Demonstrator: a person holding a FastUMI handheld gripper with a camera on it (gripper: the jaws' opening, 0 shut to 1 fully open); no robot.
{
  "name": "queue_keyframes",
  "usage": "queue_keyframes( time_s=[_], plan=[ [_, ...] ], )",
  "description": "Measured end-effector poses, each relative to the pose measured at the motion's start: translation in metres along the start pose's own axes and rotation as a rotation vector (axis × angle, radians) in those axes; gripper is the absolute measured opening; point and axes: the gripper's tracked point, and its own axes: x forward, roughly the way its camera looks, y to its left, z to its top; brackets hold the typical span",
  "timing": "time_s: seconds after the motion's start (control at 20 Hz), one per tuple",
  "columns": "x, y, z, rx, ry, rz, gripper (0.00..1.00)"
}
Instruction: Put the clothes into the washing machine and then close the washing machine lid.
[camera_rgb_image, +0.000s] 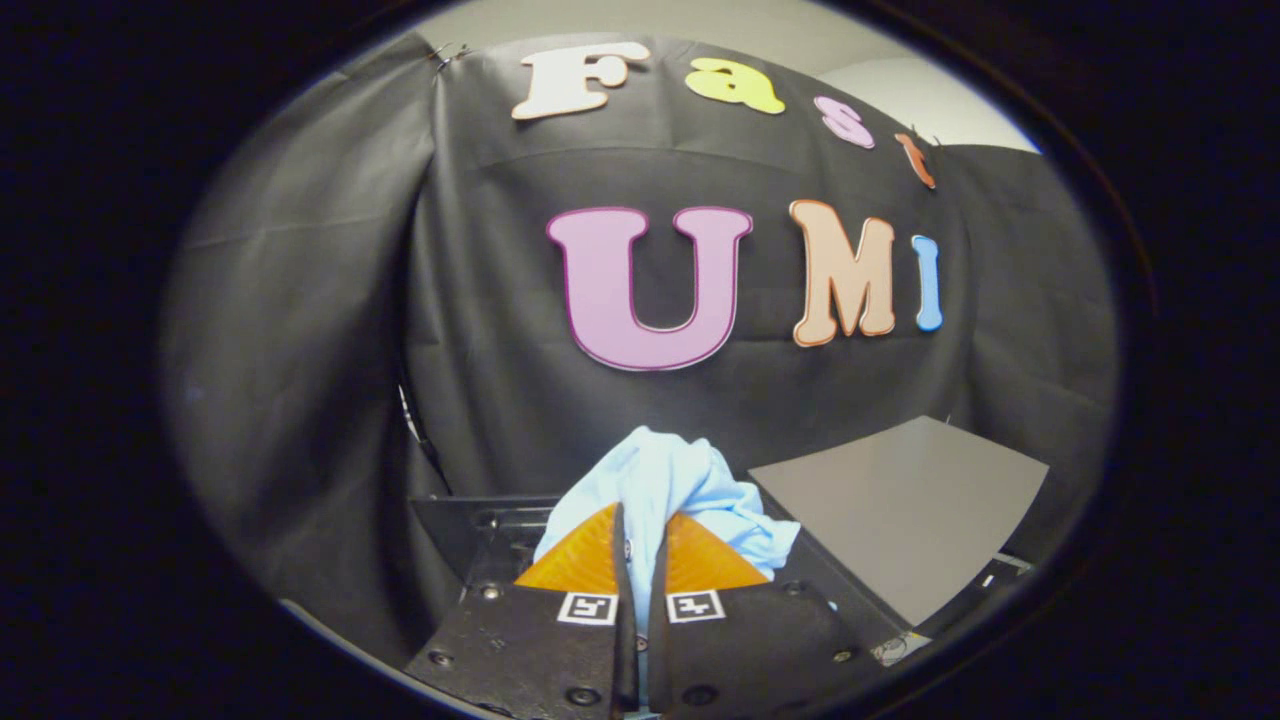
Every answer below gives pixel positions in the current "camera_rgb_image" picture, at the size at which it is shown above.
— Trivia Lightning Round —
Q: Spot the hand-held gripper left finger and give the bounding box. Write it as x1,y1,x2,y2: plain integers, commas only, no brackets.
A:
403,502,641,720

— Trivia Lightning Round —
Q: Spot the backdrop stand pole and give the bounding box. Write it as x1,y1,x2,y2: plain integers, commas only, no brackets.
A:
397,383,446,486

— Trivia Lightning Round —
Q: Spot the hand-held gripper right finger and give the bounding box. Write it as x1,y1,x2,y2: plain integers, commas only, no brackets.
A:
646,510,889,720

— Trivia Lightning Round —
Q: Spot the light blue shirt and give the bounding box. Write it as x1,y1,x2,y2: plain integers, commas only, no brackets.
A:
533,426,803,707

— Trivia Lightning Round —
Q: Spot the black backdrop cloth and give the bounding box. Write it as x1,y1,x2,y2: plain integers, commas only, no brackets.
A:
160,30,1119,663

